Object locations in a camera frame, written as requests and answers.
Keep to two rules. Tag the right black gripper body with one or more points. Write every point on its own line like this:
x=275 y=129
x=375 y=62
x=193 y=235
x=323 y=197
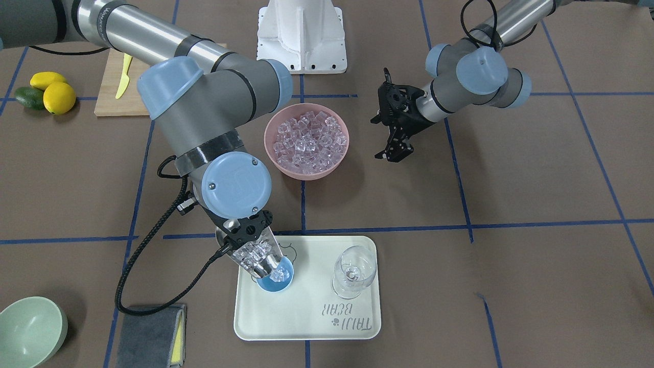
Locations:
x=249 y=232

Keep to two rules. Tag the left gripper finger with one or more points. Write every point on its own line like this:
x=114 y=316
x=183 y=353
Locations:
x=397 y=148
x=385 y=113

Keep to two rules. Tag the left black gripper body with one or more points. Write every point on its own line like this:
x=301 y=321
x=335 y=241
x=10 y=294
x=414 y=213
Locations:
x=407 y=115

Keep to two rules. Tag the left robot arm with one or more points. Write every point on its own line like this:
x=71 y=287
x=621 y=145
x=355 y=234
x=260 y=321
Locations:
x=470 y=72

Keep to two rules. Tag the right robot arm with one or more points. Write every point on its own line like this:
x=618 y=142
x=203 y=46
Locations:
x=198 y=92

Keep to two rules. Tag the light blue plastic cup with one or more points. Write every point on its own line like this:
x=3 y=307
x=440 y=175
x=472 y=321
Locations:
x=279 y=278

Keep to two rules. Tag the pink bowl of ice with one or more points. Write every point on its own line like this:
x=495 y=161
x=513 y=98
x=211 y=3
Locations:
x=306 y=141

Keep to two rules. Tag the cream plastic serving tray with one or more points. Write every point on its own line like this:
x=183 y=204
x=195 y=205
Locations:
x=308 y=308

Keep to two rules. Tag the clear wine glass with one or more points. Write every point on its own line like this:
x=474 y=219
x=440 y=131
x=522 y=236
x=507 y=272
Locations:
x=354 y=271

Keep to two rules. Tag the grey folded cloth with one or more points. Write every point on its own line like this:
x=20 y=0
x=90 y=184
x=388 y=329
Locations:
x=157 y=340

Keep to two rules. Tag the yellow plastic knife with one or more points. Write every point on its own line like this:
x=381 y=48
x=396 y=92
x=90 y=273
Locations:
x=124 y=79

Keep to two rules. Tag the yellow lemon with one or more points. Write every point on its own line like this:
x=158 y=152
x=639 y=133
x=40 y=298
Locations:
x=59 y=98
x=42 y=80

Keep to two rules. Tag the green ceramic bowl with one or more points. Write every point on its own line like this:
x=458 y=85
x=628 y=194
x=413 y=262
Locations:
x=32 y=331

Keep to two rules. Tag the green avocado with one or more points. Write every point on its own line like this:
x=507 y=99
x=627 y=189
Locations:
x=30 y=97

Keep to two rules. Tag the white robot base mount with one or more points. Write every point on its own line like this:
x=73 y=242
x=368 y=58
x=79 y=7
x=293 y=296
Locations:
x=307 y=37

